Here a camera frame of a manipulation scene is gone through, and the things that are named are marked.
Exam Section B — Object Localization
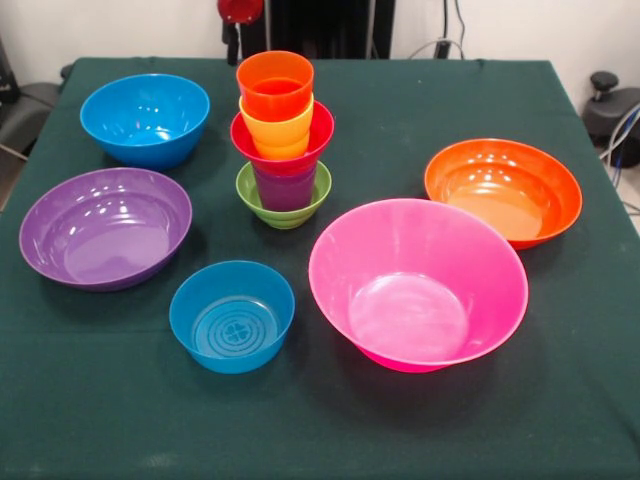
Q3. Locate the orange plastic cup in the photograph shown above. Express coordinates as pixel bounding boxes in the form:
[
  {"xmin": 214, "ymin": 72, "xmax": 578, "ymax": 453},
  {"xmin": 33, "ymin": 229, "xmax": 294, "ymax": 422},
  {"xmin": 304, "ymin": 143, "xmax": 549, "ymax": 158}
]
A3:
[{"xmin": 235, "ymin": 50, "xmax": 316, "ymax": 123}]

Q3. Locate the red plastic bowl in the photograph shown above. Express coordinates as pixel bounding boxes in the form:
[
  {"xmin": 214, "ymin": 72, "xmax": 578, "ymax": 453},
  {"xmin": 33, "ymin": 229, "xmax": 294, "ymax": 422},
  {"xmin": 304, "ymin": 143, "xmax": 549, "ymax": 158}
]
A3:
[{"xmin": 229, "ymin": 101, "xmax": 336, "ymax": 178}]

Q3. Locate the pink plastic bowl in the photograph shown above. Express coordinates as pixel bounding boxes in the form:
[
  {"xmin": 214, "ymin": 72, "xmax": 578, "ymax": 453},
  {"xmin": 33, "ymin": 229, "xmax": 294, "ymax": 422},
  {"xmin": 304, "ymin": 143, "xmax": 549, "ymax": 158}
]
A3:
[{"xmin": 308, "ymin": 198, "xmax": 530, "ymax": 374}]

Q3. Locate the grey and blue cable bundle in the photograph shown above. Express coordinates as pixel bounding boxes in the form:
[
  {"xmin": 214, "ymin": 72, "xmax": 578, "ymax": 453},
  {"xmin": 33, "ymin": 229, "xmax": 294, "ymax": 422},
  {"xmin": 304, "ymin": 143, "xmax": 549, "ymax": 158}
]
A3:
[{"xmin": 598, "ymin": 102, "xmax": 640, "ymax": 174}]

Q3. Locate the small blue plastic bowl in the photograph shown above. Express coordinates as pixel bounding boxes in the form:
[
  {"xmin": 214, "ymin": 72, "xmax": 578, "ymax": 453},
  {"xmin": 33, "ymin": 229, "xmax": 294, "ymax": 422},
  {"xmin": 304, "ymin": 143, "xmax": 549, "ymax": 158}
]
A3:
[{"xmin": 168, "ymin": 259, "xmax": 297, "ymax": 375}]

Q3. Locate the black chair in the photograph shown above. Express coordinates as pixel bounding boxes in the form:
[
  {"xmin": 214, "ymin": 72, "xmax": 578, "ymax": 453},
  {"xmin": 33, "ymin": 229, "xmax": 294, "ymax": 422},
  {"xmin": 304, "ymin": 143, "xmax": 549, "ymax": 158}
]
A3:
[{"xmin": 0, "ymin": 37, "xmax": 75, "ymax": 161}]

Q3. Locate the white cable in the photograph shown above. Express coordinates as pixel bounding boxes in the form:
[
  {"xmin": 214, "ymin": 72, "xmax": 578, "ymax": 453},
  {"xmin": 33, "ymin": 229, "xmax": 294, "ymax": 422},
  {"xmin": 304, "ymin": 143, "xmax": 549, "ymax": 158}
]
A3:
[{"xmin": 407, "ymin": 38, "xmax": 440, "ymax": 60}]

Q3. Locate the large blue plastic bowl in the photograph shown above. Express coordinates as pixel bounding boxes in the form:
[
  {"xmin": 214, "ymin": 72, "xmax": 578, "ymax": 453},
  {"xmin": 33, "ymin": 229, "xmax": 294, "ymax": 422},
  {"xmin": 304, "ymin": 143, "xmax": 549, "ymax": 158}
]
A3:
[{"xmin": 79, "ymin": 73, "xmax": 211, "ymax": 172}]

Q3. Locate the purple plastic cup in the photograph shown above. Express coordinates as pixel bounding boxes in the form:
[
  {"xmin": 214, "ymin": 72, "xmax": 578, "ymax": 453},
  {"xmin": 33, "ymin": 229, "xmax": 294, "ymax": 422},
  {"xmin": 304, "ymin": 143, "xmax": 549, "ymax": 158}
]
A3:
[{"xmin": 253, "ymin": 162, "xmax": 318, "ymax": 212}]

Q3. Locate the purple plastic bowl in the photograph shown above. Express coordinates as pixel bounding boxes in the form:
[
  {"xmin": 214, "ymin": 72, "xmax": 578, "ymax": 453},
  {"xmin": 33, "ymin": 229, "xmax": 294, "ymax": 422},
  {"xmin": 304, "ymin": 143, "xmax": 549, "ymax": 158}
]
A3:
[{"xmin": 18, "ymin": 167, "xmax": 194, "ymax": 293}]

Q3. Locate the black cable with plug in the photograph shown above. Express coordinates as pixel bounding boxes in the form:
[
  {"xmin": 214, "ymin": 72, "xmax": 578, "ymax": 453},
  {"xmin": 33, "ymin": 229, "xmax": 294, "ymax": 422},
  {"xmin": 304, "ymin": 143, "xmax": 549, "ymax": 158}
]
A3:
[{"xmin": 433, "ymin": 0, "xmax": 467, "ymax": 61}]

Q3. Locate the yellow plastic cup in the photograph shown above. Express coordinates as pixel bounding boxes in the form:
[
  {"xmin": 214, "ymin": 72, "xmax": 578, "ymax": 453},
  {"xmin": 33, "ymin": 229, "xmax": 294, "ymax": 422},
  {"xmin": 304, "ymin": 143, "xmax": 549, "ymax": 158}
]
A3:
[{"xmin": 238, "ymin": 94, "xmax": 316, "ymax": 162}]

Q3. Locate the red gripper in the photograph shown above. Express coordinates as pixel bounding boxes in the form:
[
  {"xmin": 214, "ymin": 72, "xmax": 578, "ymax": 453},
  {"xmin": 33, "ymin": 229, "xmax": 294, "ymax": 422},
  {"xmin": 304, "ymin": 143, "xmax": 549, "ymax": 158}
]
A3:
[{"xmin": 216, "ymin": 0, "xmax": 265, "ymax": 67}]

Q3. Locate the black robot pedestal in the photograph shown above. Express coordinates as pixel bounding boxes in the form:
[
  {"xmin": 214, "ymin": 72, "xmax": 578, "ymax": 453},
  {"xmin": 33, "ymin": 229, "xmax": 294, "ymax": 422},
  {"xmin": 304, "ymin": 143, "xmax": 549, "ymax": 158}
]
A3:
[{"xmin": 239, "ymin": 0, "xmax": 396, "ymax": 60}]

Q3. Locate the green plastic bowl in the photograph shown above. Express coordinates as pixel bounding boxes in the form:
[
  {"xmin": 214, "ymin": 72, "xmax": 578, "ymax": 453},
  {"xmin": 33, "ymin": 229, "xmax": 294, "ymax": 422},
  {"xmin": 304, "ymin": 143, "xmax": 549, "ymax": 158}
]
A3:
[{"xmin": 235, "ymin": 160, "xmax": 333, "ymax": 231}]

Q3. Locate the dark green tablecloth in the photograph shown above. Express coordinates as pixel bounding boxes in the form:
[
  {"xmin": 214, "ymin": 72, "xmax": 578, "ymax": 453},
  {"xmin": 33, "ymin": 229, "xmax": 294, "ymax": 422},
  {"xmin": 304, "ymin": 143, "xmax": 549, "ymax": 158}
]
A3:
[{"xmin": 0, "ymin": 56, "xmax": 640, "ymax": 480}]

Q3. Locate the orange plastic bowl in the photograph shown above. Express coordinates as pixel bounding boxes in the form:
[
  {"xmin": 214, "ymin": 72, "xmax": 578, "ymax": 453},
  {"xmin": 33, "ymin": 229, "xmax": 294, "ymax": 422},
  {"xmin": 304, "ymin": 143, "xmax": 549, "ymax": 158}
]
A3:
[{"xmin": 424, "ymin": 138, "xmax": 584, "ymax": 252}]

